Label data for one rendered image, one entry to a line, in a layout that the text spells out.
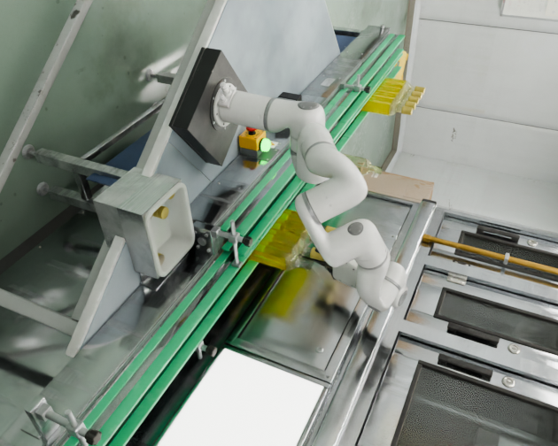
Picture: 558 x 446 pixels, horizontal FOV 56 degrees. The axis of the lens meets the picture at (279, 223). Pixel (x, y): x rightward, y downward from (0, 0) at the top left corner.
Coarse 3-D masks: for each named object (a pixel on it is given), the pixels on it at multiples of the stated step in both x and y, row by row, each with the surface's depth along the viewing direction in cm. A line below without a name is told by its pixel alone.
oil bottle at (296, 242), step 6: (270, 234) 169; (276, 234) 169; (282, 234) 169; (288, 234) 169; (270, 240) 167; (276, 240) 167; (282, 240) 167; (288, 240) 167; (294, 240) 167; (300, 240) 167; (288, 246) 165; (294, 246) 165; (300, 246) 165; (300, 252) 165
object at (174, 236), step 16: (176, 192) 143; (176, 208) 146; (160, 224) 148; (176, 224) 150; (192, 224) 149; (160, 240) 150; (176, 240) 153; (192, 240) 152; (176, 256) 148; (160, 272) 140
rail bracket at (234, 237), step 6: (234, 222) 146; (216, 228) 151; (234, 228) 147; (216, 234) 150; (222, 234) 150; (228, 234) 150; (234, 234) 148; (234, 240) 148; (240, 240) 148; (246, 240) 147; (252, 240) 148; (234, 246) 151; (246, 246) 148; (234, 252) 153; (234, 264) 155; (240, 264) 155
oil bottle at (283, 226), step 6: (276, 222) 173; (282, 222) 173; (288, 222) 173; (294, 222) 173; (270, 228) 172; (276, 228) 171; (282, 228) 171; (288, 228) 171; (294, 228) 171; (300, 228) 171; (294, 234) 169; (300, 234) 168; (306, 234) 169; (306, 240) 169
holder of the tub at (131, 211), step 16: (160, 176) 142; (144, 192) 136; (160, 192) 136; (128, 208) 131; (144, 208) 131; (128, 224) 133; (144, 224) 131; (128, 240) 138; (144, 240) 134; (144, 256) 139; (144, 272) 143
